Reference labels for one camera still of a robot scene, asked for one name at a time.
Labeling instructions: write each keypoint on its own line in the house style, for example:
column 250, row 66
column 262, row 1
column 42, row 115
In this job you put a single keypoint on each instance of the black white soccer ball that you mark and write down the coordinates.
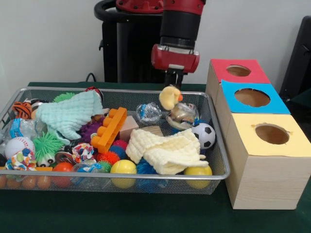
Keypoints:
column 204, row 136

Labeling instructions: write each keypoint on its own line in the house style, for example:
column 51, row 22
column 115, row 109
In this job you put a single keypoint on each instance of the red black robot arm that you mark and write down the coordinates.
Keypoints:
column 179, row 26

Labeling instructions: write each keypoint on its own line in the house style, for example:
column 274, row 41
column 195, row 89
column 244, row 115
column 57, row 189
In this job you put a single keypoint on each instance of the silver mesh bin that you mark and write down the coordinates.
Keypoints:
column 211, row 109

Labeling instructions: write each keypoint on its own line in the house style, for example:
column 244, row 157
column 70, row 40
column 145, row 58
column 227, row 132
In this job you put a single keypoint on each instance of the plain wooden block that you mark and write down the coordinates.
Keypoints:
column 128, row 129

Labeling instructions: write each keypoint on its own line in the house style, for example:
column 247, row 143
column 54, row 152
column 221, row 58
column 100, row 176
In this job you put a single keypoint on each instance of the cream waffle cloth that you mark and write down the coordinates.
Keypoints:
column 165, row 150

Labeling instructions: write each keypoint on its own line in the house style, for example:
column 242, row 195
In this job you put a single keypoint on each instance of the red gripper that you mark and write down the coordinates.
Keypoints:
column 175, row 59

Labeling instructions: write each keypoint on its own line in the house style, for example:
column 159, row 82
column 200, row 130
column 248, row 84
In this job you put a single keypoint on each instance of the dark green table cloth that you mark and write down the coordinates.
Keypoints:
column 121, row 213
column 303, row 95

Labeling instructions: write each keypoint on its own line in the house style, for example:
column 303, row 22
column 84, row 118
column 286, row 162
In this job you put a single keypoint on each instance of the orange toy building block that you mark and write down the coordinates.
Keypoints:
column 109, row 132

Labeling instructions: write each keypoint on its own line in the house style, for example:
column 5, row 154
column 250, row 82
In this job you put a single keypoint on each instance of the white baseball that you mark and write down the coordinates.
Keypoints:
column 19, row 145

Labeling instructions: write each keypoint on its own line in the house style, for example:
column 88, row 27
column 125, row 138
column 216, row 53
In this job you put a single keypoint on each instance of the wooden box three holes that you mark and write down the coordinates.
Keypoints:
column 267, row 184

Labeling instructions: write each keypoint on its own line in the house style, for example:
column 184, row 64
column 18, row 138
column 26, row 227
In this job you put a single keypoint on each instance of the black upright panel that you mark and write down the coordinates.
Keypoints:
column 298, row 60

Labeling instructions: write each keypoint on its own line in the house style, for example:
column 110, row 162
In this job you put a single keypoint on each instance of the mint green waffle cloth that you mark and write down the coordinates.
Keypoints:
column 68, row 114

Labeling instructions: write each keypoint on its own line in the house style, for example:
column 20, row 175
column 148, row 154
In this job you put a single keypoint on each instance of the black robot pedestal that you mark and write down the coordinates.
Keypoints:
column 126, row 53

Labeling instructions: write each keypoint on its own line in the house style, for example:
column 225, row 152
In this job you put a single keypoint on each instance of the yellow seamed ball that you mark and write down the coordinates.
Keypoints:
column 122, row 167

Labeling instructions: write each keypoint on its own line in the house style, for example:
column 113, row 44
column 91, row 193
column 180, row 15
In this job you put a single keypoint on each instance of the plain yellow ball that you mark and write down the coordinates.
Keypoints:
column 198, row 176

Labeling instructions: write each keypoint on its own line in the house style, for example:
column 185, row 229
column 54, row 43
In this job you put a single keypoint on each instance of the silver metal can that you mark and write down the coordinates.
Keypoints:
column 181, row 116

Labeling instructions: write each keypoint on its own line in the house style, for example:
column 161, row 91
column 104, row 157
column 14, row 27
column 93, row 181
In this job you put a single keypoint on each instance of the yellow plush duck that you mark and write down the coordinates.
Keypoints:
column 168, row 98

